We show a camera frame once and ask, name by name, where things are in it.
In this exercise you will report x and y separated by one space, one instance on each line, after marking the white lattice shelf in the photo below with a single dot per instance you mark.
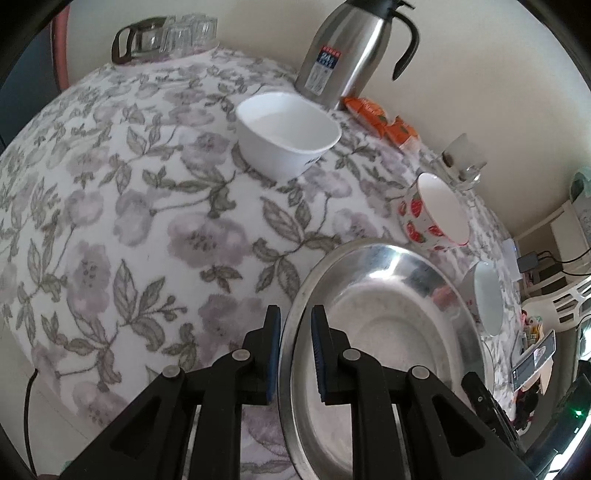
565 258

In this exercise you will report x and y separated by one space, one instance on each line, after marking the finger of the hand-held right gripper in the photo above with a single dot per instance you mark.
482 401

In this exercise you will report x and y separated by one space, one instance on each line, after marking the upturned clear glass cup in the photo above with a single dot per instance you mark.
203 27
175 32

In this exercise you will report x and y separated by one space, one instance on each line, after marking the floral tablecloth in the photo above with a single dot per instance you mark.
138 207

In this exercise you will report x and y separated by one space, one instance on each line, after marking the smartphone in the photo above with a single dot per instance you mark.
533 362

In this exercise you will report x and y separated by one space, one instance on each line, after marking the teal cloth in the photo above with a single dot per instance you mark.
581 184

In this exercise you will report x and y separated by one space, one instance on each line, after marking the orange snack packet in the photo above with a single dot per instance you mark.
376 115

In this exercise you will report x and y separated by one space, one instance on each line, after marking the black power adapter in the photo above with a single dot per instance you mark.
528 262

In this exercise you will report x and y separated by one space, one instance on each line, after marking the red curved bar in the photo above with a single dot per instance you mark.
61 46

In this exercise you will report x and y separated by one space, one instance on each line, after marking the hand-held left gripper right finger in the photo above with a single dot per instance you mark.
318 360

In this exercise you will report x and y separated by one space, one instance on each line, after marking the clear glass mug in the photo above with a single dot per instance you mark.
461 159

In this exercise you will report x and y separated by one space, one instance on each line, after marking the white power strip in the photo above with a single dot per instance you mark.
511 258

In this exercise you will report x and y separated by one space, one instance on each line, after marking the small pale bowl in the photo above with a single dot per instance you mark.
487 297

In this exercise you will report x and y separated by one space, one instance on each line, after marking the plain white bowl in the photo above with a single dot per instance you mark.
286 127

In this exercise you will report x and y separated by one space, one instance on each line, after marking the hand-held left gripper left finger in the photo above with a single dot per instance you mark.
273 355

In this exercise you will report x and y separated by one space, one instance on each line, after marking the strawberry print bowl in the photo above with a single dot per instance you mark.
441 207

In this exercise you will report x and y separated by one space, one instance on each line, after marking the stainless steel thermos jug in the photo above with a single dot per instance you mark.
341 50

